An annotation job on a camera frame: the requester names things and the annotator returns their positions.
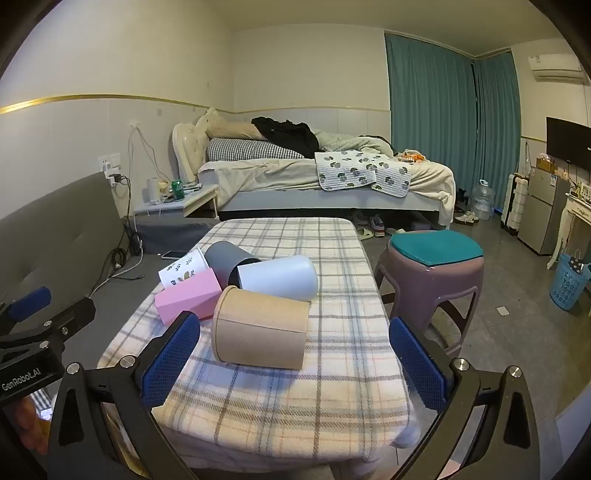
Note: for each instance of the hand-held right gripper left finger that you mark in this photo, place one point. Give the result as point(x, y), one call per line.
point(168, 369)

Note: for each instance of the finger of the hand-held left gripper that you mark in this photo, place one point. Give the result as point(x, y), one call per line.
point(69, 318)
point(30, 303)

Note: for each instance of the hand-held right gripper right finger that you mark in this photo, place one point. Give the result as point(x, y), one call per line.
point(418, 364)

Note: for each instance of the brown cardboard cup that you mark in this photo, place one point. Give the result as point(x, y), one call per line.
point(261, 330)

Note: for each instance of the white leaf print cup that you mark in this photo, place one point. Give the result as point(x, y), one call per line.
point(182, 271)

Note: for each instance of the grey plastic cup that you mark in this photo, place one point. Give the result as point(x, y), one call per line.
point(224, 258)

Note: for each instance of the white plastic cup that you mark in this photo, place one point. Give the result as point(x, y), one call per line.
point(281, 278)

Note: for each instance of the person's left hand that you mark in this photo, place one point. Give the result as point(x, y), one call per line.
point(27, 427)

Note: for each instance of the pink box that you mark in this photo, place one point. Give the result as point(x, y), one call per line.
point(187, 300)

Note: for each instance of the purple plastic stool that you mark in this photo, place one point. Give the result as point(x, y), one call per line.
point(415, 284)

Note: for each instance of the grey sofa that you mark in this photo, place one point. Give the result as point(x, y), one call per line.
point(69, 230)

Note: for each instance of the plaid tablecloth table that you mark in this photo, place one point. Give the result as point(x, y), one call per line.
point(332, 369)

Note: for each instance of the smartphone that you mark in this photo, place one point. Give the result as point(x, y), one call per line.
point(173, 254)

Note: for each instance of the teal seat cushion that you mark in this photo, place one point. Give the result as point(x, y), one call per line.
point(434, 247)

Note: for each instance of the beige slipper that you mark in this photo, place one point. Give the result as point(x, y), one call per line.
point(364, 233)

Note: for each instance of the grey sneakers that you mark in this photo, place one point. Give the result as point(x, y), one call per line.
point(376, 224)

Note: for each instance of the black charger plug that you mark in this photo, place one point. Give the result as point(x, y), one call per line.
point(117, 179)

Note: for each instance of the white paper roll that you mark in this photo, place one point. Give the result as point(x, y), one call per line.
point(153, 190)

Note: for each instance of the white sandals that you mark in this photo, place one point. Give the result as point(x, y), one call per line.
point(467, 218)

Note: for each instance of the blue plastic basket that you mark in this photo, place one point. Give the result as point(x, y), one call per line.
point(565, 288)

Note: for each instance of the green can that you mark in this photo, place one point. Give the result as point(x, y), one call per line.
point(177, 190)

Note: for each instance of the white nightstand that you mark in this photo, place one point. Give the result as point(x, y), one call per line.
point(201, 198)

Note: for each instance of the large water jug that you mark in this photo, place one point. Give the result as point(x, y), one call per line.
point(482, 203)

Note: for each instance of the white suitcase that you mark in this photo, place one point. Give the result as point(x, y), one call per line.
point(513, 205)

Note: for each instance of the grey refrigerator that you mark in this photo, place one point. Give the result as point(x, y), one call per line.
point(542, 212)

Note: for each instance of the leaf print mat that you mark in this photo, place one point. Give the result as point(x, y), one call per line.
point(355, 170)

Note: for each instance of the white padded headboard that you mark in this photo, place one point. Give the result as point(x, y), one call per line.
point(184, 147)

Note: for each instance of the orange item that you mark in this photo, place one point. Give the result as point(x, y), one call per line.
point(412, 157)

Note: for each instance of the white dressing table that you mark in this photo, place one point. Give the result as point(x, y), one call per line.
point(575, 217)

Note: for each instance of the bed with beige sheet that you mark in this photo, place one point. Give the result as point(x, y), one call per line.
point(268, 177)

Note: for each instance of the pale green duvet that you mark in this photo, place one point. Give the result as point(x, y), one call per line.
point(351, 143)

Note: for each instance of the checkered pillow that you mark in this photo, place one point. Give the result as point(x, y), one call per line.
point(244, 148)

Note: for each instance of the cardboard box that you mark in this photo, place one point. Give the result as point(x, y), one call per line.
point(545, 165)

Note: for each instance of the beige pillow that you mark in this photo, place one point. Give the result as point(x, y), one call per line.
point(231, 130)

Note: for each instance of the narrow teal curtain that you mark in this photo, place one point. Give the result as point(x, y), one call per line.
point(496, 129)

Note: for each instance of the wide teal curtain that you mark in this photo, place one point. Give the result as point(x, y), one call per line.
point(429, 110)

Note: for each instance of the black clothing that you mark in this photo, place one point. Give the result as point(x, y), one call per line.
point(288, 134)

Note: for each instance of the black television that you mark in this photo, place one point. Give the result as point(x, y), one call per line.
point(568, 141)

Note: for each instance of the white air conditioner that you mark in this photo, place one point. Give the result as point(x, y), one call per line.
point(554, 67)

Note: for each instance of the white wall socket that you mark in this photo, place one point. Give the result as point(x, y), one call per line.
point(109, 163)

